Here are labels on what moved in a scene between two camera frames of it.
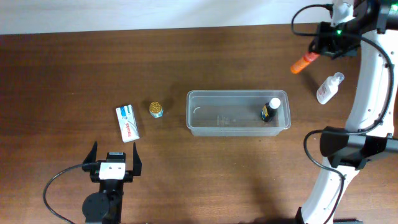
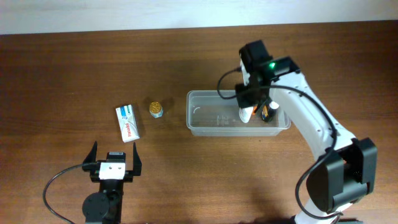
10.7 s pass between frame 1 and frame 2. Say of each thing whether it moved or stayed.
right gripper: moved
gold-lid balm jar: stayed
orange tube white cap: moved
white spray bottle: moved
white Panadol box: stayed
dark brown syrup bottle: stayed
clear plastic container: stayed
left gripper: stayed
